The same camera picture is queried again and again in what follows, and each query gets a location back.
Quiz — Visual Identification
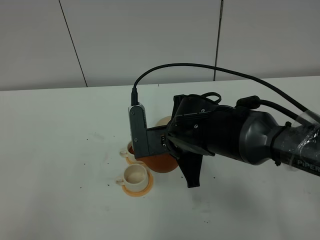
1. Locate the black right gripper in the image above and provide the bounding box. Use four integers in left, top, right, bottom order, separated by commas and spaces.
167, 94, 250, 188

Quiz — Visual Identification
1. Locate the brown clay teapot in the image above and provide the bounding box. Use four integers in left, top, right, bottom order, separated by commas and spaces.
137, 153, 178, 173

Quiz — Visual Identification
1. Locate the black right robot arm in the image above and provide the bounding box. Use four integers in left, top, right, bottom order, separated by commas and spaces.
166, 94, 320, 188

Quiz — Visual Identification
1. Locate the beige round teapot saucer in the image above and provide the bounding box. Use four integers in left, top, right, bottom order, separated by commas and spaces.
155, 116, 172, 127

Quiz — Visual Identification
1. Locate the orange coaster near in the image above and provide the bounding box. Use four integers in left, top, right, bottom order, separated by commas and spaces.
121, 170, 154, 197

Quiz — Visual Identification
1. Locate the orange coaster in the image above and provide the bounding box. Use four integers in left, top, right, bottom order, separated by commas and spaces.
125, 157, 136, 165
121, 170, 154, 197

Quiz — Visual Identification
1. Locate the white teacup near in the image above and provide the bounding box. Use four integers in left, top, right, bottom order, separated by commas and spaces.
115, 163, 149, 193

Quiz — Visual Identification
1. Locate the white teacup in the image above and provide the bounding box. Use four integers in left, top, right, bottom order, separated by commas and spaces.
119, 141, 144, 165
115, 163, 149, 193

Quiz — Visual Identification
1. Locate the orange coaster far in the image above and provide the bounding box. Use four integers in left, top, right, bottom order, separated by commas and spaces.
125, 157, 136, 165

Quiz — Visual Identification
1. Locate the white teacup far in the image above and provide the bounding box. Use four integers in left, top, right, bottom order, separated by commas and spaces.
119, 141, 144, 165

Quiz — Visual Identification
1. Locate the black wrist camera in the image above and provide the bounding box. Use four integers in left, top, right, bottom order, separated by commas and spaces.
128, 103, 170, 159

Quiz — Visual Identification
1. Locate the black camera cable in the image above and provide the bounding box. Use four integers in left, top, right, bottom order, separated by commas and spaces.
131, 62, 320, 126

